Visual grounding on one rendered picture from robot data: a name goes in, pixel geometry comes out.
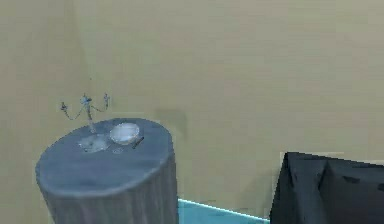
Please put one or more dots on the black pen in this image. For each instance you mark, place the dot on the black pen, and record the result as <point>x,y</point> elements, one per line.
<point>138,142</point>

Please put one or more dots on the white glass bowl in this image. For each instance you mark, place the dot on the white glass bowl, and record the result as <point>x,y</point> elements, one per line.
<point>124,133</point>

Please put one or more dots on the silver candelabra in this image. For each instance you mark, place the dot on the silver candelabra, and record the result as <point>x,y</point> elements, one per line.
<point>87,110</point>

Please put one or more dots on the black sofa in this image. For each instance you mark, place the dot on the black sofa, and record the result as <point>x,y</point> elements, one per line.
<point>330,193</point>

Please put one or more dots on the grey round pedestal table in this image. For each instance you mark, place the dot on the grey round pedestal table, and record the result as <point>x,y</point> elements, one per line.
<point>100,180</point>

